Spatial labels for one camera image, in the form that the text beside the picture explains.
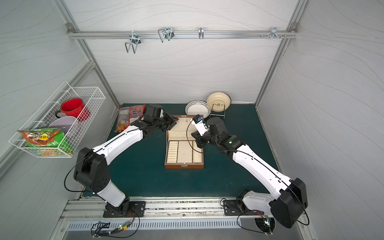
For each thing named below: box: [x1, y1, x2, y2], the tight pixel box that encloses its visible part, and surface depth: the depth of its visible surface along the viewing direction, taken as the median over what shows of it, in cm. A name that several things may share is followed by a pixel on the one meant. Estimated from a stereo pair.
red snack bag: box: [114, 104, 146, 133], surface depth 110 cm
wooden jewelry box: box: [164, 115, 204, 169], surface depth 89 cm
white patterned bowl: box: [185, 100, 211, 119], surface depth 121 cm
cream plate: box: [206, 92, 232, 112], surface depth 106 cm
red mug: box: [55, 97, 91, 121], surface depth 67 cm
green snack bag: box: [16, 127, 66, 148], surface depth 55 cm
